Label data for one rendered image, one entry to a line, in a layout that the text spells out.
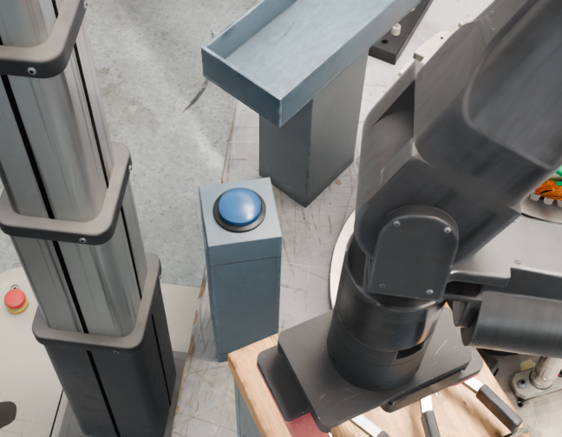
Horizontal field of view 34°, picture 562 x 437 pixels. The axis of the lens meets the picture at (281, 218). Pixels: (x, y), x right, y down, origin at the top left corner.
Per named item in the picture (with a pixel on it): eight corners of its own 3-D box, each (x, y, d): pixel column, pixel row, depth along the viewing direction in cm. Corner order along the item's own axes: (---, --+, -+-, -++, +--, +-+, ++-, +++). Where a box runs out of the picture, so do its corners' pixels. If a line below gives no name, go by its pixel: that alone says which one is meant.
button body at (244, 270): (268, 301, 111) (270, 176, 90) (277, 354, 107) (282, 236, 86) (210, 309, 110) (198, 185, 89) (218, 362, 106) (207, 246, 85)
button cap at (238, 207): (257, 189, 89) (257, 183, 88) (264, 224, 87) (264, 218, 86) (216, 195, 88) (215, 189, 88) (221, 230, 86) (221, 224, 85)
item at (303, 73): (333, 94, 129) (349, -71, 106) (395, 134, 126) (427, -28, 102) (212, 204, 119) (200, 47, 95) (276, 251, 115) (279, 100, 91)
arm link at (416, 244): (390, 84, 45) (383, 210, 39) (627, 114, 45) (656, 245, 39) (359, 246, 54) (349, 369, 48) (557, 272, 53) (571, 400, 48)
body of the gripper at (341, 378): (469, 371, 57) (498, 317, 50) (321, 440, 54) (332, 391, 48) (415, 286, 60) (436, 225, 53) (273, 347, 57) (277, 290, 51)
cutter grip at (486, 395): (519, 427, 71) (524, 420, 70) (512, 433, 71) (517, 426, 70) (481, 390, 73) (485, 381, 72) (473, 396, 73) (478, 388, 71)
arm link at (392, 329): (351, 194, 47) (342, 292, 44) (486, 211, 47) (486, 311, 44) (339, 262, 53) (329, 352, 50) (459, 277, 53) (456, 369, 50)
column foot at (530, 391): (506, 377, 104) (508, 375, 103) (559, 362, 105) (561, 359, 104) (518, 401, 102) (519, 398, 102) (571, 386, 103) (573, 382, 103)
